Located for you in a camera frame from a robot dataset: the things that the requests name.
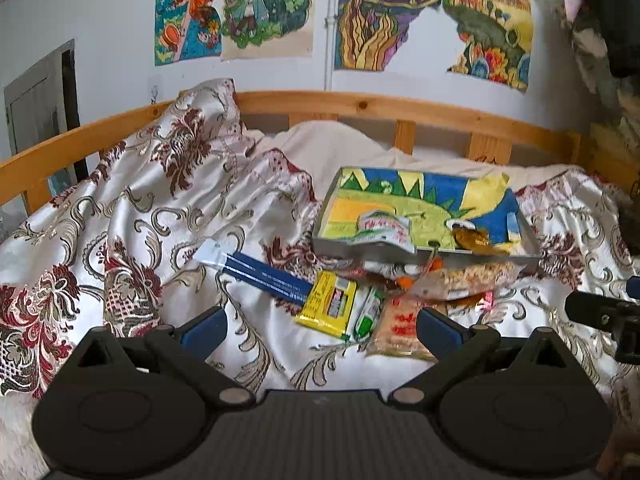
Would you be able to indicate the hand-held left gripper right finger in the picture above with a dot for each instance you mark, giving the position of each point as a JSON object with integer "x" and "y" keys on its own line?
{"x": 437, "y": 332}

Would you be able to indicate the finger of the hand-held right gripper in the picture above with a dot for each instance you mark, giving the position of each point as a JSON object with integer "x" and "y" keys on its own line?
{"x": 590, "y": 307}
{"x": 634, "y": 287}

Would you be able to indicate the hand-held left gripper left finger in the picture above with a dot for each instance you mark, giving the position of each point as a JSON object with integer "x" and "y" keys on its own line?
{"x": 205, "y": 332}

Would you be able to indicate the beige red-print snack bag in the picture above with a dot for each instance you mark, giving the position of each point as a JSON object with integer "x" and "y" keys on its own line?
{"x": 397, "y": 330}

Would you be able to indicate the orange snack packet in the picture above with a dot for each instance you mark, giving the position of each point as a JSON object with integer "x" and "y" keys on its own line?
{"x": 405, "y": 280}

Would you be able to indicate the slim green white packet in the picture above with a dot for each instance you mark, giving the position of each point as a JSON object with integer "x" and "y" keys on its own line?
{"x": 367, "y": 315}

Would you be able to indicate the white green snack pouch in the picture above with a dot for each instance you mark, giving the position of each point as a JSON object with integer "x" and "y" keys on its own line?
{"x": 382, "y": 230}

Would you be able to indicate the clear bag of puffed snacks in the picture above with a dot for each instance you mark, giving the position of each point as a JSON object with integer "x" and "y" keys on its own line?
{"x": 465, "y": 277}

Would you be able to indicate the small shiny red wrapper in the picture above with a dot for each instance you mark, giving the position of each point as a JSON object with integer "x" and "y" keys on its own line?
{"x": 480, "y": 302}

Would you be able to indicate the long blue white packet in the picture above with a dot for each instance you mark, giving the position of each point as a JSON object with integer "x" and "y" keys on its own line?
{"x": 270, "y": 277}

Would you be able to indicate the brown snack packet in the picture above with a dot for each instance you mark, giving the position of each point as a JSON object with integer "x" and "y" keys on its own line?
{"x": 472, "y": 240}

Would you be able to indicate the yellow snack packet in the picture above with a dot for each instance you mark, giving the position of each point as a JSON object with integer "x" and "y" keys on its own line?
{"x": 320, "y": 305}

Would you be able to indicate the colourful painted paper sheet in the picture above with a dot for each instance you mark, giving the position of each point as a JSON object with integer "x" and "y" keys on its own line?
{"x": 385, "y": 195}

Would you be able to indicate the floral satin blanket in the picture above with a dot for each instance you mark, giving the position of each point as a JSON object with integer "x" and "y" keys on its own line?
{"x": 100, "y": 210}

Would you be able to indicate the white pillow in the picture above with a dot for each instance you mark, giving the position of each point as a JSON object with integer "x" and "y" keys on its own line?
{"x": 325, "y": 150}

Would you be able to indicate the hanging dark clothes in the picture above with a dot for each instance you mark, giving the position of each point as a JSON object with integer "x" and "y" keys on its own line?
{"x": 615, "y": 20}

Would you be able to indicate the grey door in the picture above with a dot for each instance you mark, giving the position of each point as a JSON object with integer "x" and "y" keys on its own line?
{"x": 35, "y": 105}

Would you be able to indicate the wooden bed rail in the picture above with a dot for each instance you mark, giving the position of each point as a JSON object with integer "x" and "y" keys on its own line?
{"x": 350, "y": 105}

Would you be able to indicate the white wall socket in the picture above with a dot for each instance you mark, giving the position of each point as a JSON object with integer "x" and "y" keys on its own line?
{"x": 155, "y": 89}

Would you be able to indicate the landscape wall poster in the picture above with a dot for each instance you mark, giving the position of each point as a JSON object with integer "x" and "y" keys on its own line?
{"x": 490, "y": 25}

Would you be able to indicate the orange-haired figure wall poster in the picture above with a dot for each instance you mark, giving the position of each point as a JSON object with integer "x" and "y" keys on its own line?
{"x": 187, "y": 20}

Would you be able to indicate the white wall pipe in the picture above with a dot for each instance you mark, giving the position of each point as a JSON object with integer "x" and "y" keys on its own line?
{"x": 330, "y": 35}

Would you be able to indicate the swirly sun wall poster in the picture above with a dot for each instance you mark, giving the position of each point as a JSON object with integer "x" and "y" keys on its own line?
{"x": 380, "y": 15}

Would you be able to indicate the blond figure wall poster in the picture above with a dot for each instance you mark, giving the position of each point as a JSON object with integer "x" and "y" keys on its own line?
{"x": 265, "y": 10}

